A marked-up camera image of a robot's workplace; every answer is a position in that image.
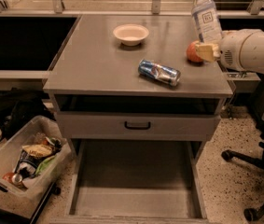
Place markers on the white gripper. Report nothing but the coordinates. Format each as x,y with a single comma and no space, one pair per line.
230,49

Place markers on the clear plastic water bottle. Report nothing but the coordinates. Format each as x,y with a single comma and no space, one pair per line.
206,21

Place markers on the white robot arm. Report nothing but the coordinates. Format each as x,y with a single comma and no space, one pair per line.
252,53

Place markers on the grey drawer cabinet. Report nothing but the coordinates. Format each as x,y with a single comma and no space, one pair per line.
96,73

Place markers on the closed grey drawer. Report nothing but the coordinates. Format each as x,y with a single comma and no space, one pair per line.
111,126

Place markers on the open grey middle drawer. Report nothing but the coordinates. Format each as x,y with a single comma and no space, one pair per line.
134,182

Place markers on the red apple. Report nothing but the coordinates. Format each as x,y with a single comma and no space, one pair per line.
191,53

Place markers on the crushed blue soda can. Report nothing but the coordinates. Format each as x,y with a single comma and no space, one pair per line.
159,72

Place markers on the white bowl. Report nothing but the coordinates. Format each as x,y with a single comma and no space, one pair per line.
131,34

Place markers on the green snack bag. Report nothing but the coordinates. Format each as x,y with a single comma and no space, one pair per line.
44,165

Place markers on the yellow chip bag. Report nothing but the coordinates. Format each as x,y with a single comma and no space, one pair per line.
38,151

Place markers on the black backpack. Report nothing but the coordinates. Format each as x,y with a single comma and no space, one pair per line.
17,108

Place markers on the blue white snack bag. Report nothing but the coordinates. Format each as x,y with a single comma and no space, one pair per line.
26,165

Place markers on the clear plastic storage bin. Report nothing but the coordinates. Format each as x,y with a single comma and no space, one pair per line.
10,154

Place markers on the red soda can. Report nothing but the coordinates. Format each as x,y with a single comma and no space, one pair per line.
13,178

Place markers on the black drawer handle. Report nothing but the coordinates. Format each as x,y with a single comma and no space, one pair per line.
137,126

